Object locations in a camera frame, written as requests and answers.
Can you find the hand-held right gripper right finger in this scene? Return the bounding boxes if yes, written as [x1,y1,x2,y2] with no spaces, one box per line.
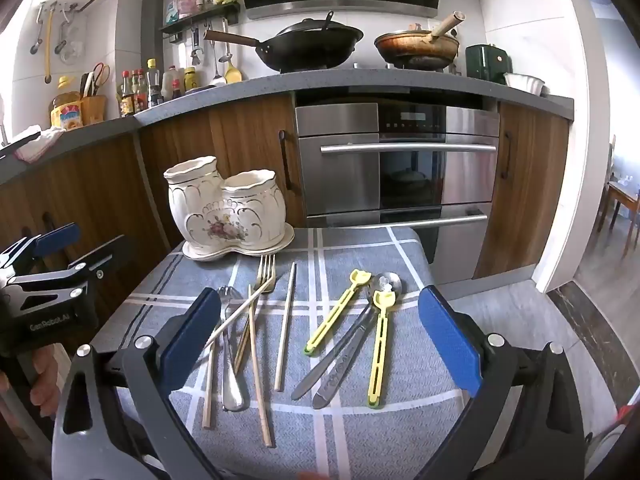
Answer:
[415,285,587,480]

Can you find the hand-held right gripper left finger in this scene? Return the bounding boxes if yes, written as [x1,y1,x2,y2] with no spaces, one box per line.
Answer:
[52,287,222,480]

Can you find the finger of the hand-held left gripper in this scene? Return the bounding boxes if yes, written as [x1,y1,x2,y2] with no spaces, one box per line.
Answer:
[10,234,134,302]
[0,223,82,273]

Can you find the wooden chopstick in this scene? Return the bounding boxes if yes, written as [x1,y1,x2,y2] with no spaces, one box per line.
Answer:
[202,340,217,430]
[273,262,297,392]
[248,284,274,449]
[202,283,274,352]

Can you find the silver fork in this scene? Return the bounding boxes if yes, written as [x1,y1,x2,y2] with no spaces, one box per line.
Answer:
[217,286,250,412]

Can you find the yellow green plastic spoon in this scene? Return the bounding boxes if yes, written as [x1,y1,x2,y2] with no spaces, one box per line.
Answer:
[367,290,396,408]

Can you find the silver slotted spoon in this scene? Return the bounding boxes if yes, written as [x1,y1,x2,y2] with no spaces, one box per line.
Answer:
[312,272,403,410]

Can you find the gold fork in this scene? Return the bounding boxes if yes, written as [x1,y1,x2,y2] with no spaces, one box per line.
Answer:
[233,254,277,375]

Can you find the silver table knife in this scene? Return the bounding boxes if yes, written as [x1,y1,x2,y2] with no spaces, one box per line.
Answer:
[291,306,372,401]

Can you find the white floral ceramic utensil holder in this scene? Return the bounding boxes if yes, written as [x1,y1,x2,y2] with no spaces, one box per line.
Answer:
[163,156,288,253]

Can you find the person's left hand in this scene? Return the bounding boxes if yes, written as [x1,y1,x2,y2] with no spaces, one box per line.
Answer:
[0,346,62,413]

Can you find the wooden cabinet door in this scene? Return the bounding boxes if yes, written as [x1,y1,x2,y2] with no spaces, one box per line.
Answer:
[136,92,307,247]
[0,131,177,321]
[472,101,571,282]

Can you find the white dish cloth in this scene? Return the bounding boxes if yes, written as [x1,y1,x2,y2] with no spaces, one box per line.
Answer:
[12,127,67,164]

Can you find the yellow cooking oil bottle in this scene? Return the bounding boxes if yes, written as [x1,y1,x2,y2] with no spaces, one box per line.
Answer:
[48,75,84,129]

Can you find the white ceramic holder tray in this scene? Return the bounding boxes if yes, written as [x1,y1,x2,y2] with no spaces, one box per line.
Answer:
[181,222,296,264]

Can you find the wooden knife block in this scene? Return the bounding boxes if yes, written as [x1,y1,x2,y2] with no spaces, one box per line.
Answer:
[79,62,109,126]

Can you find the grey plaid cloth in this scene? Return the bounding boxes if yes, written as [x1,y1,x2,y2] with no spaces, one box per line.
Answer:
[92,226,467,480]

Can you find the row of sauce bottles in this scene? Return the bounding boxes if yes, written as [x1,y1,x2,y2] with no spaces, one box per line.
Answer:
[117,58,202,117]

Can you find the stainless steel built-in oven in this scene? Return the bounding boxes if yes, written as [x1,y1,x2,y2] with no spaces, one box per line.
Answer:
[294,101,501,282]

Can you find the hanging metal ladle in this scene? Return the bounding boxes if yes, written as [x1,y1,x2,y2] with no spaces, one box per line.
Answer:
[209,20,229,87]

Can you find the wooden chair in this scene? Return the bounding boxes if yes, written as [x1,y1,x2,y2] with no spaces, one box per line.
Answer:
[595,134,621,233]

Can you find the wooden dining table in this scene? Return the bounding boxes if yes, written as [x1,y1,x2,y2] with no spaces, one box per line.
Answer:
[606,179,640,257]

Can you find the hanging yellow spatula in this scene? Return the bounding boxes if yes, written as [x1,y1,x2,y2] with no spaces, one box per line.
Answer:
[222,19,246,85]

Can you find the grey kitchen countertop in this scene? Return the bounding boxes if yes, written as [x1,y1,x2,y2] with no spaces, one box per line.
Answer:
[0,66,575,187]

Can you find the white fluted bowl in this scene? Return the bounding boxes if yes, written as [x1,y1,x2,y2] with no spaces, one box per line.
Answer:
[503,72,546,96]

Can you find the dark green kitchen appliance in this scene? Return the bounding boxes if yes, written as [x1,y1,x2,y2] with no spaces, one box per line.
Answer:
[465,43,515,86]

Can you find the brown wok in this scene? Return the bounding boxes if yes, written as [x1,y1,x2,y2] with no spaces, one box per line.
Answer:
[373,10,466,71]

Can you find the black wok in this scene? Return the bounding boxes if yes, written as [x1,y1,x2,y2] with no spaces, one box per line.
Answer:
[203,11,365,74]

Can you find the black wall shelf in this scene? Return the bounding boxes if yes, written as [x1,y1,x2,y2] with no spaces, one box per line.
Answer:
[158,2,242,37]

